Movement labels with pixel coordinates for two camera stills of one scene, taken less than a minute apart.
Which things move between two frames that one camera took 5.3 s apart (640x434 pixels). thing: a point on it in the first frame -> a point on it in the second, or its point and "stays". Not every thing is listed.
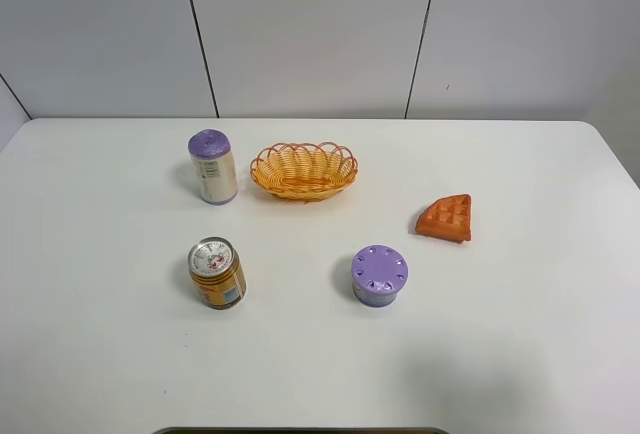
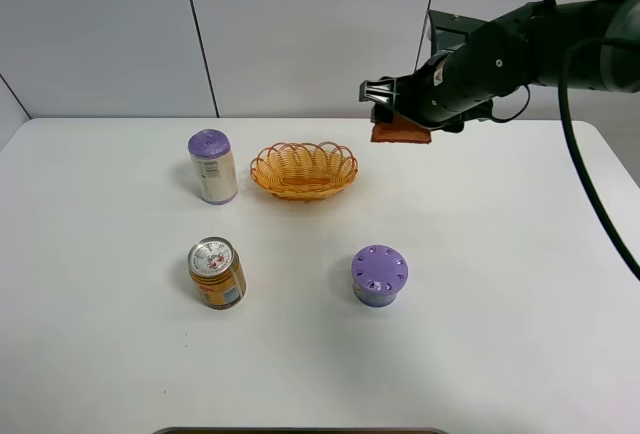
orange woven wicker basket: (304, 172) stays
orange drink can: (218, 272) stays
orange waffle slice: (447, 218) -> (401, 130)
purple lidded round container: (377, 271) stays
